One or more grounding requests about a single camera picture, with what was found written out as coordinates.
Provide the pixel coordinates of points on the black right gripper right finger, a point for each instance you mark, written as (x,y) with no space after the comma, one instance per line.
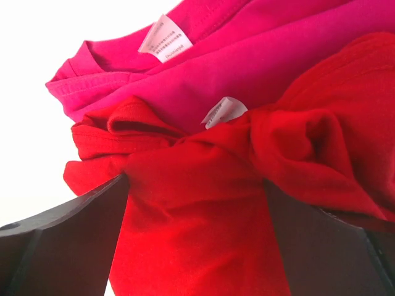
(331,253)

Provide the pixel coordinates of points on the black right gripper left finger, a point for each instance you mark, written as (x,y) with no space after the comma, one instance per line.
(68,249)

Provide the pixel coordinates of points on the red t shirt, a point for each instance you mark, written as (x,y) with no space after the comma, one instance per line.
(197,220)

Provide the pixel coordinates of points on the magenta t shirt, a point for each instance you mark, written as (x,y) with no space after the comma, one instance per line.
(249,50)

